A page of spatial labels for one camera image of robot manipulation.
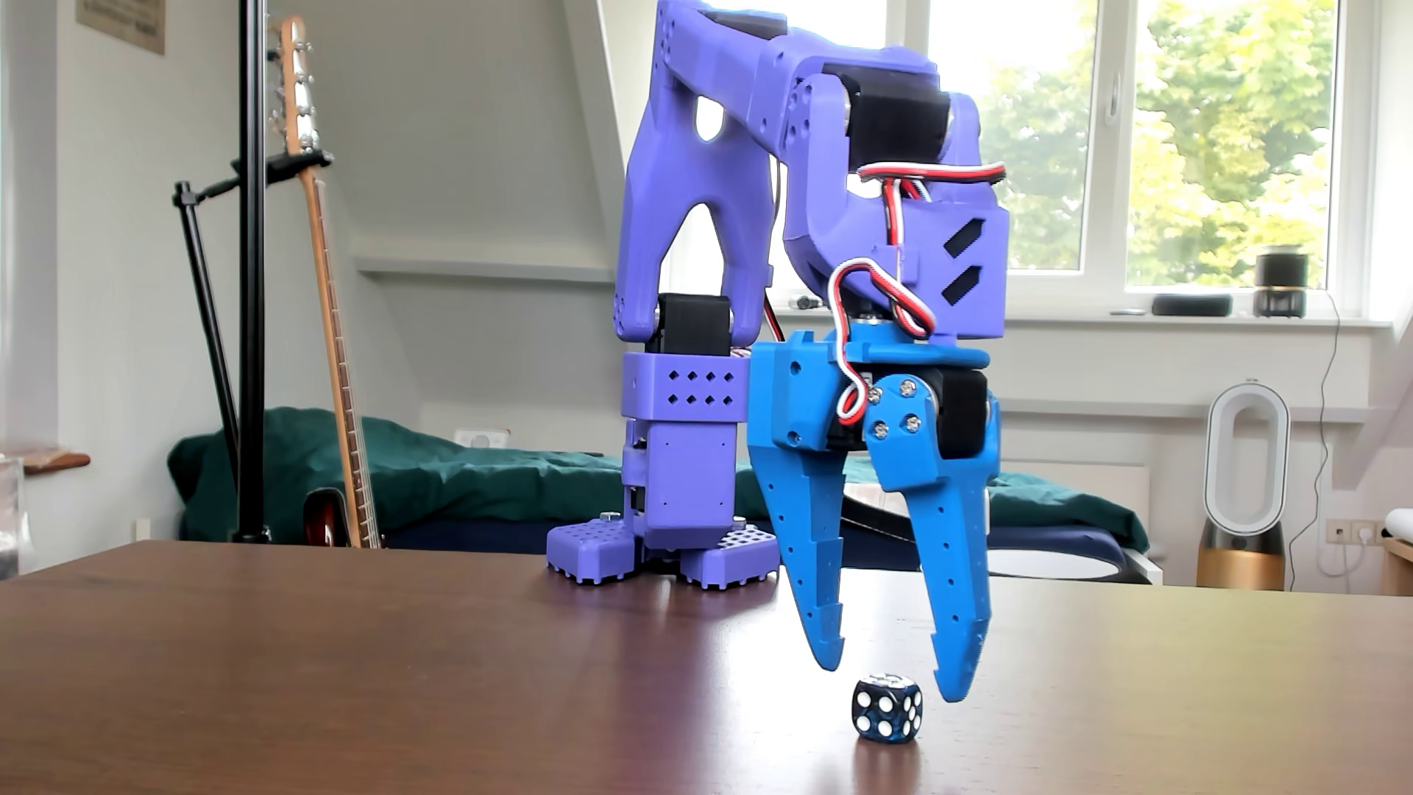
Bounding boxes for black vertical pole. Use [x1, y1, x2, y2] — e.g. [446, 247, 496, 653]
[232, 0, 274, 545]

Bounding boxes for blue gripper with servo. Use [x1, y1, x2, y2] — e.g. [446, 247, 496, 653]
[747, 320, 1002, 704]

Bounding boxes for clear glass container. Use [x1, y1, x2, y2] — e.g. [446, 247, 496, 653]
[0, 458, 30, 582]

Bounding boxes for wooden neck guitar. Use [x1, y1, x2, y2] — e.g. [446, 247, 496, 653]
[268, 15, 383, 550]

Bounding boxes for light wooden furniture piece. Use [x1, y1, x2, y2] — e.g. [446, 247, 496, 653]
[1380, 508, 1413, 598]

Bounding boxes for red white black servo cable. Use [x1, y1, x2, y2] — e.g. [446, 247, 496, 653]
[826, 257, 938, 428]
[857, 161, 1008, 278]

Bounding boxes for black cylindrical speaker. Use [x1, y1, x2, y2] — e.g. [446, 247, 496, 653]
[1254, 245, 1311, 319]

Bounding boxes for framed wall picture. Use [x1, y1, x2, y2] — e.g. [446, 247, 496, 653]
[75, 0, 167, 55]

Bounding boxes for black guitar stand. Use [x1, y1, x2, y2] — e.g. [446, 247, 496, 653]
[171, 149, 333, 443]

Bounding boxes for brown wooden shelf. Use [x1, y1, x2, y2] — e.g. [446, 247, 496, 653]
[0, 445, 92, 477]

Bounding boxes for white round disc black rim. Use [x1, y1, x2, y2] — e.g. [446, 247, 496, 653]
[985, 546, 1156, 585]

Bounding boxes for blue dice with white dots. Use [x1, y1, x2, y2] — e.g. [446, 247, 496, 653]
[851, 674, 924, 744]

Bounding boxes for black strap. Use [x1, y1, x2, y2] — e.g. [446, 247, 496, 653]
[842, 495, 927, 545]

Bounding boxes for thin black power cable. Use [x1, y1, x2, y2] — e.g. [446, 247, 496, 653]
[1286, 292, 1344, 560]

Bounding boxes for white radiator panel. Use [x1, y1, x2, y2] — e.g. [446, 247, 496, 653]
[994, 453, 1152, 534]

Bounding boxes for white and gold bladeless fan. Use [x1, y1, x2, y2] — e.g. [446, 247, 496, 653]
[1197, 381, 1293, 591]

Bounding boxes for white window frame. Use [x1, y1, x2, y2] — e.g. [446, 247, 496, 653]
[671, 0, 1384, 324]

